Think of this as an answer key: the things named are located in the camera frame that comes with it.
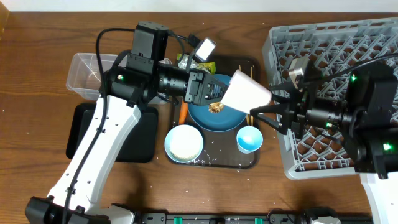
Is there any grey dishwasher rack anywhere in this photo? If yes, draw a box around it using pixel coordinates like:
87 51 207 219
262 17 397 180

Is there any orange carrot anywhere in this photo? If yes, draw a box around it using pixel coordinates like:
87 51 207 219
178 100 188 125

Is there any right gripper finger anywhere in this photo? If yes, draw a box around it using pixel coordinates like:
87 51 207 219
250 104 289 135
269 82 299 103

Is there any clear plastic bin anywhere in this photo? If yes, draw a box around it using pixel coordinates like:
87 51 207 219
65 52 173 105

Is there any pink and white cup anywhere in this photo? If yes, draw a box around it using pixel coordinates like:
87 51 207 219
221 70 272 114

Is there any light blue rice bowl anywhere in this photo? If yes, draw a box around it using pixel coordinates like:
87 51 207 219
164 124 204 163

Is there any black plastic bin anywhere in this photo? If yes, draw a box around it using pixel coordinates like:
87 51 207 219
66 103 159 163

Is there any dark blue plate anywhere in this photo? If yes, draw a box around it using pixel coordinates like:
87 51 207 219
187 73 251 133

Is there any brown food scrap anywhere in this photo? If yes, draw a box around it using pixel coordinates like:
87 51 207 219
208 102 224 114

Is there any blue and white cup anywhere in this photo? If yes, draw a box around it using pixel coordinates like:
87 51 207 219
236 126 263 154

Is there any green foil snack wrapper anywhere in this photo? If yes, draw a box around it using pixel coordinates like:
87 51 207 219
177 54 216 75

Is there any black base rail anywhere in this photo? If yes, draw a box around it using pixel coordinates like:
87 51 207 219
133 211 374 224

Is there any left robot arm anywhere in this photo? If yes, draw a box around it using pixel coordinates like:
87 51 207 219
25 22 228 224

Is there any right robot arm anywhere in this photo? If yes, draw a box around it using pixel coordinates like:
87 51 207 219
250 58 397 223

